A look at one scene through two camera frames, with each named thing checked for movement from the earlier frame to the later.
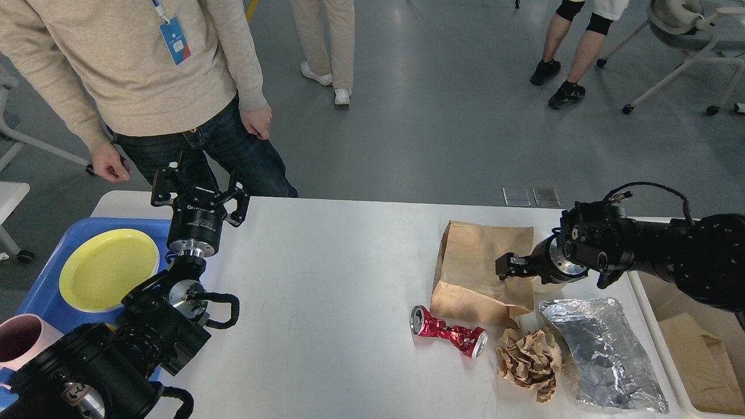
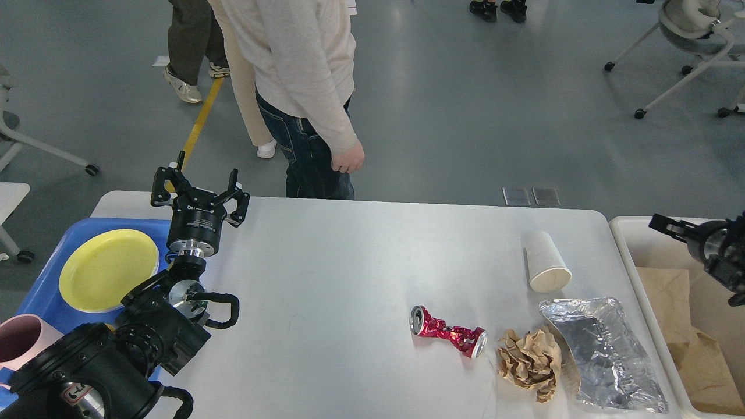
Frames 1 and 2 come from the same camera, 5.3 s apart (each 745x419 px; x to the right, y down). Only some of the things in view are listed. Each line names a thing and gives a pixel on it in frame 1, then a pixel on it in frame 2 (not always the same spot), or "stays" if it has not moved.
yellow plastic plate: [99, 270] stays
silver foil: [610, 370] stays
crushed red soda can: [471, 342] stays
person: [145, 80] to [301, 55]
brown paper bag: [466, 286] to [669, 291]
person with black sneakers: [599, 25] to [487, 9]
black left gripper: [195, 224] stays
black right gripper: [550, 262] to [695, 235]
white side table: [12, 194] stays
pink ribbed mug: [21, 336] stays
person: [326, 29] to [244, 71]
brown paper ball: [530, 360] stays
